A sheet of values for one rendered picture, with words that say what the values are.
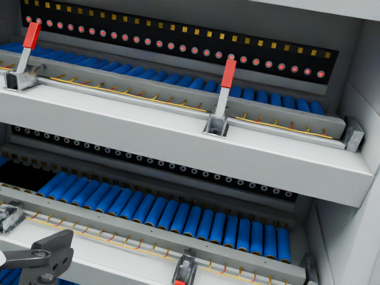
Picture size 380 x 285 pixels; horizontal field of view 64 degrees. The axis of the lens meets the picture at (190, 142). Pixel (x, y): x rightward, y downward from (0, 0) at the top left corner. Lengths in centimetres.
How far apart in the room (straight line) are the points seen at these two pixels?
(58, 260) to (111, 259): 24
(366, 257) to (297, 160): 13
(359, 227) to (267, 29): 34
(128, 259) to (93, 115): 20
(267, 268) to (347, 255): 10
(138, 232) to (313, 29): 42
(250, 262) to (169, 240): 11
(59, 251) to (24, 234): 29
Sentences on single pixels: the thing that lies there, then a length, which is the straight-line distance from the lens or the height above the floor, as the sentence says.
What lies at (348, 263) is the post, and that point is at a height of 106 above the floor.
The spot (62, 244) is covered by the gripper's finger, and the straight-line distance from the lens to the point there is 24.
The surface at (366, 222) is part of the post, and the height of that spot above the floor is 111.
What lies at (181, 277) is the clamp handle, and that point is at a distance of 41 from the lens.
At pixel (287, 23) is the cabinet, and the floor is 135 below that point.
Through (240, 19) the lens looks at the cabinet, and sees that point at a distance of 56.
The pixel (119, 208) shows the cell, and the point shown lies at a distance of 51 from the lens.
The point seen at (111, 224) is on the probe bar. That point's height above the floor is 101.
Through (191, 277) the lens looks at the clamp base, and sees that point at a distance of 45.
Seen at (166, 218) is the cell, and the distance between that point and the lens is 49.
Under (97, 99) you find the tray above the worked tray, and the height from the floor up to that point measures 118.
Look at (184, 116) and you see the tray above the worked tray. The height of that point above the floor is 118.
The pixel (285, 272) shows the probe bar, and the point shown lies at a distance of 46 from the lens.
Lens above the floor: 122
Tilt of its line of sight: 10 degrees down
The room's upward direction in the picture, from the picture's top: 12 degrees clockwise
